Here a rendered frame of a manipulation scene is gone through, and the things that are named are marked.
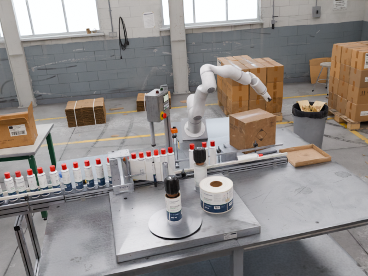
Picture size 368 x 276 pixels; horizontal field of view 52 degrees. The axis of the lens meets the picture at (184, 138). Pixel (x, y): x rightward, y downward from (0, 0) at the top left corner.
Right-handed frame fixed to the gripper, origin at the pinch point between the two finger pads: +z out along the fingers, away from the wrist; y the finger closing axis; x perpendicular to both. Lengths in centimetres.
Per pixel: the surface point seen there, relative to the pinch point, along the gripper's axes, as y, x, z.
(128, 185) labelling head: 47, -104, -87
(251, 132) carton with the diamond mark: 25.8, -26.4, -15.0
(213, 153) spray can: 40, -54, -46
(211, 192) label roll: 86, -56, -83
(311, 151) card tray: 51, 0, 22
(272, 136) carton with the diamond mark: 28.2, -16.4, 4.0
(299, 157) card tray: 56, -10, 10
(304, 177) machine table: 79, -14, -9
